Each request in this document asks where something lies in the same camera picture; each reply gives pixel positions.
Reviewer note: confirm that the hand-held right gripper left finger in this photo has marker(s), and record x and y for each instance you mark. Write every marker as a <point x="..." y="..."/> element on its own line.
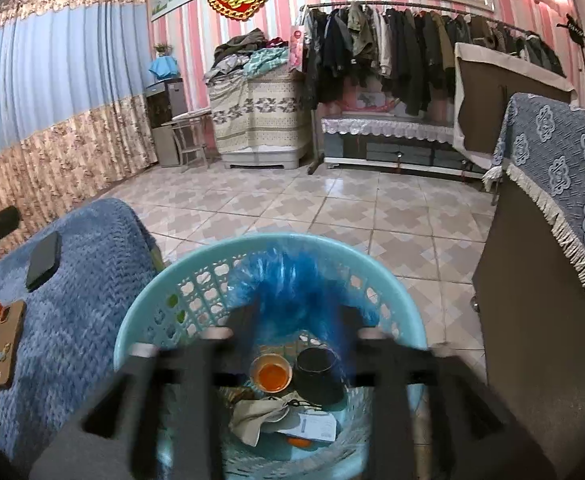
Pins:
<point x="197" y="390"/>

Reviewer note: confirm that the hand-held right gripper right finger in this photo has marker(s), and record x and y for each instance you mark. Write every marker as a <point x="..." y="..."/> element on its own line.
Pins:
<point x="387" y="390"/>

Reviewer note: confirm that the beige face mask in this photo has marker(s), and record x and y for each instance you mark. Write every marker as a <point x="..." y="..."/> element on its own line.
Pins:
<point x="255" y="417"/>

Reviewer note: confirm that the black paper cup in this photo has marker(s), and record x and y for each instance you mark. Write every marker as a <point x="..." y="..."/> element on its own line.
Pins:
<point x="317" y="375"/>

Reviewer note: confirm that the white printed paper slip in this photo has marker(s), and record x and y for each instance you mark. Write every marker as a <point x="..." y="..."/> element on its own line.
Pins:
<point x="312" y="427"/>

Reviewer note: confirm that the light blue plastic wastebasket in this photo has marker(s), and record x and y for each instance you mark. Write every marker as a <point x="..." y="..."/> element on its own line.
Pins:
<point x="197" y="265"/>

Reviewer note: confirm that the black smartphone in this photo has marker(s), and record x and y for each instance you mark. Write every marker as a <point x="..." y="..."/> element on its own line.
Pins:
<point x="43" y="262"/>

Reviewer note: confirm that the orange peel piece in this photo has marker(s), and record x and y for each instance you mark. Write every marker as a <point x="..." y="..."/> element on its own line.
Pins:
<point x="300" y="443"/>

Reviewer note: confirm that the blue knitted blanket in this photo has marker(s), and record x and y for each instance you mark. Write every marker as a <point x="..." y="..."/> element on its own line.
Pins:
<point x="82" y="310"/>

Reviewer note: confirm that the smartphone in beige case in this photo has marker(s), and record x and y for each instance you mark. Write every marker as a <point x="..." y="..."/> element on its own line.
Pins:
<point x="8" y="345"/>

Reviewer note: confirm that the blue and floral curtain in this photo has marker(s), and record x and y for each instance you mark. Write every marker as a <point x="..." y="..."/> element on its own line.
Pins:
<point x="47" y="85"/>

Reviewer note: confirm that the brown wooden cabinet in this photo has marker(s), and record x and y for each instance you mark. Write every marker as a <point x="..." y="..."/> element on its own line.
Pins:
<point x="532" y="320"/>

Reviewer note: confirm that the dark water dispenser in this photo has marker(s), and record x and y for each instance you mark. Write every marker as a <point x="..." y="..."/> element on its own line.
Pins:
<point x="165" y="110"/>

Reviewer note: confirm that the small metal stool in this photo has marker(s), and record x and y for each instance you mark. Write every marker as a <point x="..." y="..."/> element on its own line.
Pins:
<point x="192" y="130"/>

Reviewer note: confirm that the low dark media cabinet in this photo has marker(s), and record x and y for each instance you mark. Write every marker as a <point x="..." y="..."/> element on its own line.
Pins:
<point x="392" y="155"/>

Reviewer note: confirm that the small potted plant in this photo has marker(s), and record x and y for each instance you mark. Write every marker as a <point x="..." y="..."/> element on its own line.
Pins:
<point x="162" y="50"/>

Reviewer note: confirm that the white lace cloth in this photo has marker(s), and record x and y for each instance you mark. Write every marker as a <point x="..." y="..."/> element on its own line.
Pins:
<point x="387" y="127"/>

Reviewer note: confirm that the patterned cloth covered cabinet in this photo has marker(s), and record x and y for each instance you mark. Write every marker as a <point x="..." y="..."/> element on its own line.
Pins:
<point x="257" y="120"/>

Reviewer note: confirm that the pink packaged item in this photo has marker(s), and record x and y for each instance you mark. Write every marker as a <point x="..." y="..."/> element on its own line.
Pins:
<point x="372" y="105"/>

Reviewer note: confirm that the blue patterned fringed cloth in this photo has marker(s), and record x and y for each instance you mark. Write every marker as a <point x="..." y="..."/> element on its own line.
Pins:
<point x="572" y="170"/>

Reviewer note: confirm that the pile of folded clothes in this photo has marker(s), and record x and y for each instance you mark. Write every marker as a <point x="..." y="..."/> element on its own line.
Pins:
<point x="245" y="55"/>

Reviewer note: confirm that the row of hanging clothes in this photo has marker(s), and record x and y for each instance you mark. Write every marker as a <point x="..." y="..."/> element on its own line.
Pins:
<point x="412" y="50"/>

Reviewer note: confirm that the pink hanging bag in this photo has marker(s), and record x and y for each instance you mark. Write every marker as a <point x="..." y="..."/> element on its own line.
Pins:
<point x="297" y="50"/>

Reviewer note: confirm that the metal clothes rack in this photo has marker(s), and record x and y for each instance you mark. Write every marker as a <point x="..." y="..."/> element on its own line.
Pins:
<point x="422" y="6"/>

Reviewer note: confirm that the black coat stand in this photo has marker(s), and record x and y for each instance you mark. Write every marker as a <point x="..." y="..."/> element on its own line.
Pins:
<point x="574" y="25"/>

